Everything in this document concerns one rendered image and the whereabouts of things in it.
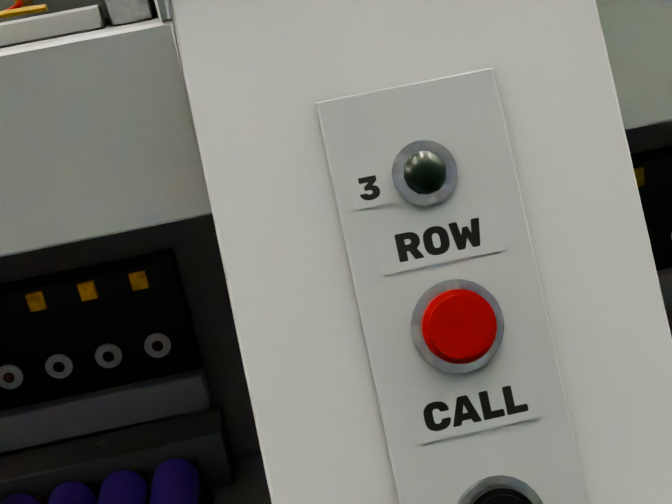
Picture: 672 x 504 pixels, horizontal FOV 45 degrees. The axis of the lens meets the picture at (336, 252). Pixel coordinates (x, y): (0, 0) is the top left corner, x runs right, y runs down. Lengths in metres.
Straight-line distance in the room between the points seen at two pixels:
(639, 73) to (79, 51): 0.13
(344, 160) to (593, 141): 0.06
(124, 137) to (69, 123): 0.01
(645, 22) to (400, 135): 0.07
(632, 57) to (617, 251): 0.05
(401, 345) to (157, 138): 0.07
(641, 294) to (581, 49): 0.06
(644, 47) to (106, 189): 0.13
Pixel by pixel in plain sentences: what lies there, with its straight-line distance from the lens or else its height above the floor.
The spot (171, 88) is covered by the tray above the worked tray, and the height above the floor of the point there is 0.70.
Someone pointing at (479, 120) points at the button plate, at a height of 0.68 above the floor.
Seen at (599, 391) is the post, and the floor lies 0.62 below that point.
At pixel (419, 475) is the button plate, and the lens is 0.18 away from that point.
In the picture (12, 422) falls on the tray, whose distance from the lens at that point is 0.36.
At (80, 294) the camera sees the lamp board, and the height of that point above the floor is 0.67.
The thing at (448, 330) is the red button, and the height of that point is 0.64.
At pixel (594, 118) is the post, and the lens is 0.19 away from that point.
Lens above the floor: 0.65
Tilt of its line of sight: 2 degrees up
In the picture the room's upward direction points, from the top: 12 degrees counter-clockwise
